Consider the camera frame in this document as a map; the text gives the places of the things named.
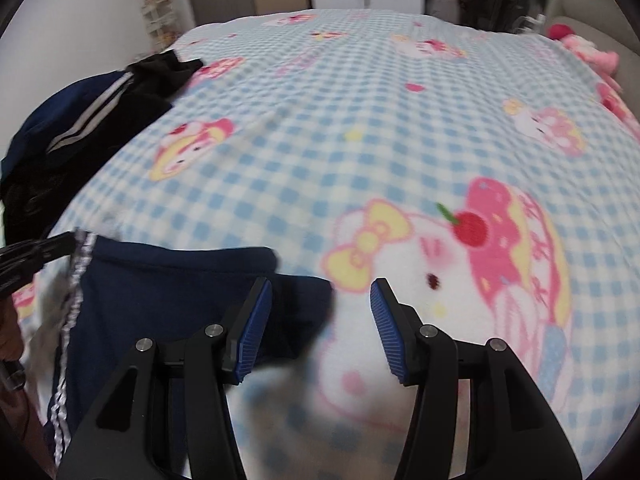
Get navy blue shorts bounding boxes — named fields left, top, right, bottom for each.
left=47, top=232, right=333, bottom=479

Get dark clothes pile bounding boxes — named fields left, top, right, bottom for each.
left=1, top=50, right=204, bottom=245

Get person's left hand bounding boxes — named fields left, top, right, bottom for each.
left=1, top=296, right=56, bottom=479

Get blue checkered cartoon blanket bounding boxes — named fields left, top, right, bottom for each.
left=20, top=10, right=639, bottom=479

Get white shelf rack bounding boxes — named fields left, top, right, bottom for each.
left=141, top=0, right=181, bottom=52

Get pink plush toy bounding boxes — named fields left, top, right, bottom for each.
left=547, top=24, right=620, bottom=79

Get grey padded headboard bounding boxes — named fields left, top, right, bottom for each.
left=544, top=0, right=640, bottom=116

